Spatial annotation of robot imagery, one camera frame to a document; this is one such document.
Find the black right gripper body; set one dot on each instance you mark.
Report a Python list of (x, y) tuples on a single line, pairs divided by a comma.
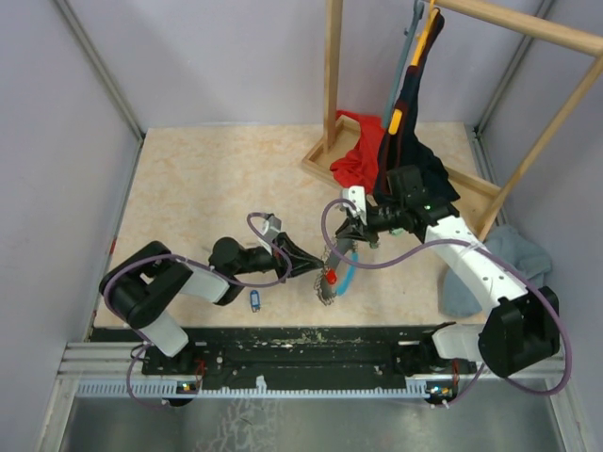
[(384, 217)]

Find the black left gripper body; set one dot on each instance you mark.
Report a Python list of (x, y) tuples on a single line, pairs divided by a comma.
[(260, 259)]

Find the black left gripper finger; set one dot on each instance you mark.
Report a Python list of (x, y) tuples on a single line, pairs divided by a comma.
[(300, 268), (297, 255)]

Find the red tag key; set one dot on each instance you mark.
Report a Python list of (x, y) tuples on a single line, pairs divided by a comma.
[(330, 277)]

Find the large keyring with blue grip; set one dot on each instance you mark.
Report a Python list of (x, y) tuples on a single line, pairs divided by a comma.
[(327, 294)]

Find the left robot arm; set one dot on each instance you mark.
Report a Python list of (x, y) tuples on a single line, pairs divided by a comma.
[(140, 290)]

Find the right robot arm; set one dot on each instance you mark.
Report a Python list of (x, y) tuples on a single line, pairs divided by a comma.
[(519, 330)]

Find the blue tag key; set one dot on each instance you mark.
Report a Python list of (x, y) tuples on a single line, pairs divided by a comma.
[(257, 304)]

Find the red t-shirt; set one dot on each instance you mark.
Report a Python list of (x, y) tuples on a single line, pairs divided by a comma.
[(359, 166)]

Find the navy jersey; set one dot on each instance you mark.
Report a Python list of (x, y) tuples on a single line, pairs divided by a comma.
[(404, 148)]

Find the light blue t-shirt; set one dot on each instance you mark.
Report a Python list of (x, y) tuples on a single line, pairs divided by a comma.
[(505, 242)]

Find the grey-blue hanger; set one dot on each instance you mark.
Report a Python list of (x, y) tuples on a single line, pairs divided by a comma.
[(409, 34)]

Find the yellow hanger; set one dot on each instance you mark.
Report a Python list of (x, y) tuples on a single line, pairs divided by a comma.
[(421, 45)]

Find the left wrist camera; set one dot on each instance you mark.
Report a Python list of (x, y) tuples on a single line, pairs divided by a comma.
[(271, 227)]

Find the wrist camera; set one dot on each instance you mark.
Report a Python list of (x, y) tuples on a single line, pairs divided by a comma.
[(271, 227), (356, 202)]

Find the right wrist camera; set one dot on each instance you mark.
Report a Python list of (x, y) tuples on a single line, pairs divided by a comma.
[(356, 202)]

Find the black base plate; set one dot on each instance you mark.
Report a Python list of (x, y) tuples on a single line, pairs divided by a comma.
[(305, 358)]

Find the white cable duct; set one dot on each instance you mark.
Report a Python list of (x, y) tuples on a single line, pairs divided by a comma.
[(178, 389)]

